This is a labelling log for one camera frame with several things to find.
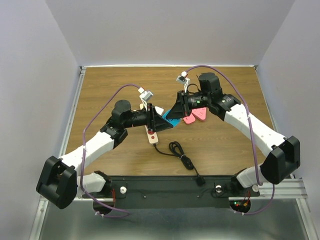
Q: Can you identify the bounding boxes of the purple cable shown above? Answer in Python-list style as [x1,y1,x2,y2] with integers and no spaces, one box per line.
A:
[184,65,276,216]
[81,84,145,219]

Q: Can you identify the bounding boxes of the small pink plug adapter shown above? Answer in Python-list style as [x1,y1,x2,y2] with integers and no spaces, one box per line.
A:
[183,114,196,125]

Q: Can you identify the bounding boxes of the white charger block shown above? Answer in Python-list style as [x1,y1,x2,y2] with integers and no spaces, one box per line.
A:
[154,106,164,116]

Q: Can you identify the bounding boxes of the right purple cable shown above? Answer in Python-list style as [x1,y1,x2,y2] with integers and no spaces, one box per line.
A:
[184,65,276,216]

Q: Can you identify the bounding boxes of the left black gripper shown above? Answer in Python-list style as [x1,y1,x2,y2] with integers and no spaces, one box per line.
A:
[123,102,172,132]

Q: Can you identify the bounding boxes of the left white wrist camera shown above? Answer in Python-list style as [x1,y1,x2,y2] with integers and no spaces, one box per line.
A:
[139,90,154,103]

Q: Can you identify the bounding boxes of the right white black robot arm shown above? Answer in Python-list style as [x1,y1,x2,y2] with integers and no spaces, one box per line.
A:
[166,71,301,195]

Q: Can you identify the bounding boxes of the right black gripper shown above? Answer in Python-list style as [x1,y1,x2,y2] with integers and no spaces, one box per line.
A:
[165,90,211,120]

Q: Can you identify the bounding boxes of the white red power strip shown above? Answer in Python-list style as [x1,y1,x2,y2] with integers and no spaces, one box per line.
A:
[139,103,160,146]

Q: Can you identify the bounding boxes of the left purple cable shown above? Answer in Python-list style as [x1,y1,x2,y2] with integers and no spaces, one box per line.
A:
[81,84,145,219]

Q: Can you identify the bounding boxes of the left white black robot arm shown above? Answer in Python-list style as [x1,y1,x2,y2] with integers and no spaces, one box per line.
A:
[36,100,173,209]

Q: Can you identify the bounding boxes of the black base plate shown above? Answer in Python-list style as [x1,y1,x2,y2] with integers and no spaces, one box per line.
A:
[92,175,260,209]

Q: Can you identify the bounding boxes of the aluminium frame rails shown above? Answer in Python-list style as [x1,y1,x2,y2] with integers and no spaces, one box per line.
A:
[29,65,87,240]

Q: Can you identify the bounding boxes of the black power strip cord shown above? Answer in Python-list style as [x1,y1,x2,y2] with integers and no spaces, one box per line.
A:
[152,141,206,187]

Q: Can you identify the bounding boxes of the pink triangular power socket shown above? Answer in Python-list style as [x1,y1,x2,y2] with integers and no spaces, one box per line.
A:
[191,107,207,122]

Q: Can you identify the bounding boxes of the blue plug adapter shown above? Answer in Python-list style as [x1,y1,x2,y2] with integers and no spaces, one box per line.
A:
[162,110,181,128]

